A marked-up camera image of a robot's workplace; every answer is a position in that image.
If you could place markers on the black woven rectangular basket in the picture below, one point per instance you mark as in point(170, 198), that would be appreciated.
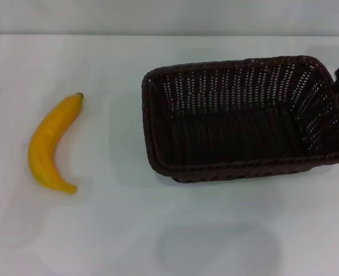
point(238, 138)

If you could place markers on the yellow banana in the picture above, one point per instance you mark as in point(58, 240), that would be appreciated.
point(44, 143)

